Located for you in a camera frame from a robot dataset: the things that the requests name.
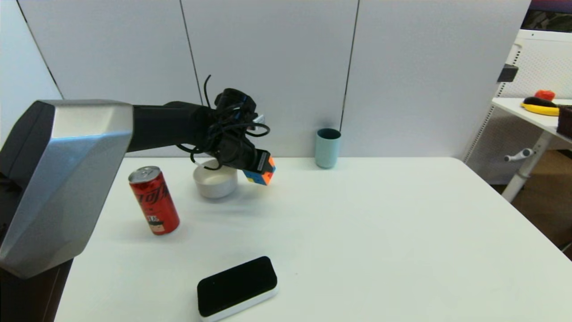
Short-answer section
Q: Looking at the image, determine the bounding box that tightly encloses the multicoloured rubiks cube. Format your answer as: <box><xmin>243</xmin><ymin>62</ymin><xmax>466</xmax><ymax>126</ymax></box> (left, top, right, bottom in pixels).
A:
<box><xmin>243</xmin><ymin>156</ymin><xmax>277</xmax><ymax>186</ymax></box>

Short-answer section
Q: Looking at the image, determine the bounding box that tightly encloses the white round bowl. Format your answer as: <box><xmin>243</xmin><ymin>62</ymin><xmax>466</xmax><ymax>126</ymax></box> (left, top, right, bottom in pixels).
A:
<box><xmin>193</xmin><ymin>160</ymin><xmax>239</xmax><ymax>199</ymax></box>

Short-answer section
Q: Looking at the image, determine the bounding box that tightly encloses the teal plastic cup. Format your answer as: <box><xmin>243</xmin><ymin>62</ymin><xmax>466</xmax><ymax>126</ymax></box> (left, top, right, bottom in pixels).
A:
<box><xmin>315</xmin><ymin>128</ymin><xmax>342</xmax><ymax>169</ymax></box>

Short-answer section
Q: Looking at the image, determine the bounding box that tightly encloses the red cola can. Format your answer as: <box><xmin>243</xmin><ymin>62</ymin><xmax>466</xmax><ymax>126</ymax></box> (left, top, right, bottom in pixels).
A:
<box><xmin>128</xmin><ymin>166</ymin><xmax>181</xmax><ymax>236</ymax></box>

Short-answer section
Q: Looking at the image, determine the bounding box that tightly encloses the black and white board eraser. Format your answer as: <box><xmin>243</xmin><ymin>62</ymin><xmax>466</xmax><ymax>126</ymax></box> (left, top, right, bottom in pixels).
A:
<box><xmin>197</xmin><ymin>256</ymin><xmax>279</xmax><ymax>322</ymax></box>

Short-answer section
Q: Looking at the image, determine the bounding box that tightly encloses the black box on partition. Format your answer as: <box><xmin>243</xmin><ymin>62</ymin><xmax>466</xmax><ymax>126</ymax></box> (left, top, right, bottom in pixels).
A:
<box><xmin>497</xmin><ymin>64</ymin><xmax>519</xmax><ymax>83</ymax></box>

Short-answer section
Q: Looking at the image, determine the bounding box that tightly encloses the white side desk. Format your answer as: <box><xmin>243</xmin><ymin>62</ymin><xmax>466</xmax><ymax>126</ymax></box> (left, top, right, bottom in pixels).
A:
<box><xmin>492</xmin><ymin>98</ymin><xmax>572</xmax><ymax>203</ymax></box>

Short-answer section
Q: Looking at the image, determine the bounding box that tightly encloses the yellow banana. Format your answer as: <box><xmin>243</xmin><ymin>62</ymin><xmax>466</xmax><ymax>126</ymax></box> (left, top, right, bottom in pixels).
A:
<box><xmin>520</xmin><ymin>103</ymin><xmax>559</xmax><ymax>117</ymax></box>

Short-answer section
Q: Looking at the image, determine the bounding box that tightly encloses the white pegboard panel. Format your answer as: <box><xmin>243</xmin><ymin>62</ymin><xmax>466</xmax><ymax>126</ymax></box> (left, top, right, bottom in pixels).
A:
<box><xmin>463</xmin><ymin>29</ymin><xmax>572</xmax><ymax>185</ymax></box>

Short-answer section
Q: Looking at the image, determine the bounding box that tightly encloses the dark brown basket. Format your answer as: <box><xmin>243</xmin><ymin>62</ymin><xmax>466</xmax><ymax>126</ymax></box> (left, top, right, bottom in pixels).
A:
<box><xmin>556</xmin><ymin>106</ymin><xmax>572</xmax><ymax>139</ymax></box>

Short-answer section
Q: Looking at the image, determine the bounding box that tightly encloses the black looping arm cable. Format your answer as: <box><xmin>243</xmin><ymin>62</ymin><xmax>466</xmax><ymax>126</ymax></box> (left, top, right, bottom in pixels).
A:
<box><xmin>177</xmin><ymin>75</ymin><xmax>271</xmax><ymax>171</ymax></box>

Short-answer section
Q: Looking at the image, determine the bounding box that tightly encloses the white desk crank handle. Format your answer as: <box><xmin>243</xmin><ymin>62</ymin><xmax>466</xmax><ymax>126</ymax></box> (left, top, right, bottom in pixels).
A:
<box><xmin>504</xmin><ymin>149</ymin><xmax>534</xmax><ymax>162</ymax></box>

